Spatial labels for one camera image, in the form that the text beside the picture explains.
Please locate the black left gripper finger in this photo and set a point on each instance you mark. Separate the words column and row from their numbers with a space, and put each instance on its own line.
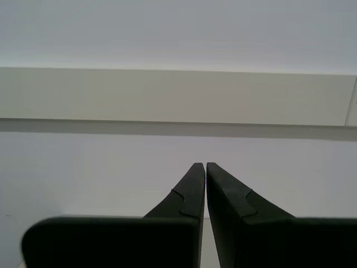
column 267, row 240
column 139, row 240

